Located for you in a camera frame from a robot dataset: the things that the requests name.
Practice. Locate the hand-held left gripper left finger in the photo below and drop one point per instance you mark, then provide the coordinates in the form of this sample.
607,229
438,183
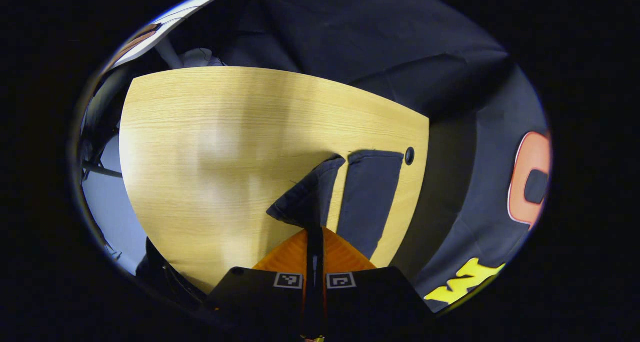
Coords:
255,297

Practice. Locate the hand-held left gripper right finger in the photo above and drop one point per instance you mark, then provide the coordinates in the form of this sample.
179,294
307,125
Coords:
375,297

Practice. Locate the dark jeans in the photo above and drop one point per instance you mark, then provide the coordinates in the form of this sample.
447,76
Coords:
367,197

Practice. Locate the thin dark metal bar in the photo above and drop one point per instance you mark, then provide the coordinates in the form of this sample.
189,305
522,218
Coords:
102,170

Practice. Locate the white crumpled object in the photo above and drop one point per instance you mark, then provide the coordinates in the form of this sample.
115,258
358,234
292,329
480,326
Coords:
200,57

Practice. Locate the black backdrop cloth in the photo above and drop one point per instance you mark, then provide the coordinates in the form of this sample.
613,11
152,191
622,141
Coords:
400,47

